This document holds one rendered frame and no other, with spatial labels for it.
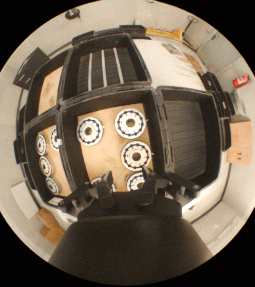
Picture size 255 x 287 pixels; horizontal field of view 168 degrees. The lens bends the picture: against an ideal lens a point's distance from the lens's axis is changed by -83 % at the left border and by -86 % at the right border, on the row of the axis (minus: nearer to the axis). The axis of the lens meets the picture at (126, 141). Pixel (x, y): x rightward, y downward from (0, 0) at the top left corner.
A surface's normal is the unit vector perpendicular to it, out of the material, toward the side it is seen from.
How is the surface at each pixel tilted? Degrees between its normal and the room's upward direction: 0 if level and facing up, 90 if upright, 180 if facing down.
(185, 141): 0
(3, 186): 90
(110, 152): 0
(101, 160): 0
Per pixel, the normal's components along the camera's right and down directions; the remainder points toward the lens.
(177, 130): 0.00, 0.04
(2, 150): 0.98, -0.22
